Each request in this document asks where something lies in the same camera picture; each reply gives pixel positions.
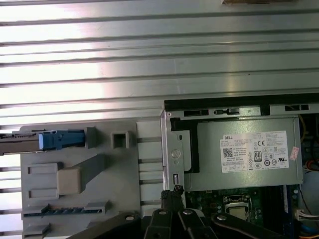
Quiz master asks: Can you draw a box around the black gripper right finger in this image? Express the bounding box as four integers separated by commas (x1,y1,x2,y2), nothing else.
175,193,284,239

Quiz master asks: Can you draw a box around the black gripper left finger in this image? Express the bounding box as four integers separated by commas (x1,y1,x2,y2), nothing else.
74,189,176,239

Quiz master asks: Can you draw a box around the hard disk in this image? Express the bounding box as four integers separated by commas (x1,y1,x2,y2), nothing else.
0,129,85,156

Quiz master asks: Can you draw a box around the green motherboard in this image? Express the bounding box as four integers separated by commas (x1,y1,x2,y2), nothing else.
184,185,300,225

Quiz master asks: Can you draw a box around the silver CPU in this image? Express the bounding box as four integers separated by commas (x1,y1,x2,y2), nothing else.
228,207,250,221

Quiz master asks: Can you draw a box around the CPU socket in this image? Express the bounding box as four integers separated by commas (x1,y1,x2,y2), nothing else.
220,194,253,223

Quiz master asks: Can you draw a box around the grey parts rack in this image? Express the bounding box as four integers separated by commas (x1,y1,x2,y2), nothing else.
19,120,165,239

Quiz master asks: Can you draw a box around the grey power supply unit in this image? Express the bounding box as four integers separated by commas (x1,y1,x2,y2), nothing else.
183,117,304,192

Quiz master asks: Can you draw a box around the black PC case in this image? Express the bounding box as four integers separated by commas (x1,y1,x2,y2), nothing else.
159,92,319,239

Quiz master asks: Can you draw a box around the yellow wire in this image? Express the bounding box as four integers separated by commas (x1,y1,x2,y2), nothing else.
298,114,308,140

